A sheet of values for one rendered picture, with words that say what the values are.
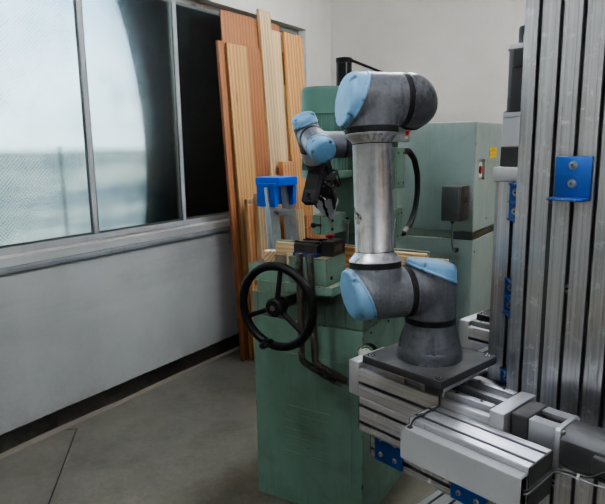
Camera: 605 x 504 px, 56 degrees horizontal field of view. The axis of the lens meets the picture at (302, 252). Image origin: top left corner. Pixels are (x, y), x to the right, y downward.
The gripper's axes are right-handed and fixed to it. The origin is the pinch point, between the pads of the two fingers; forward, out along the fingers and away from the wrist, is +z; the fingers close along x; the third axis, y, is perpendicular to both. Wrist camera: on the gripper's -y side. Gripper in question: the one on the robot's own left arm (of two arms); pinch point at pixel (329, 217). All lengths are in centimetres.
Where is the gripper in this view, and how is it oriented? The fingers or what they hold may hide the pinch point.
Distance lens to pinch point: 186.3
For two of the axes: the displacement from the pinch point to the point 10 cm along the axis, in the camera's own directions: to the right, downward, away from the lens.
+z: 2.7, 7.7, 5.8
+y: 4.4, -6.3, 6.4
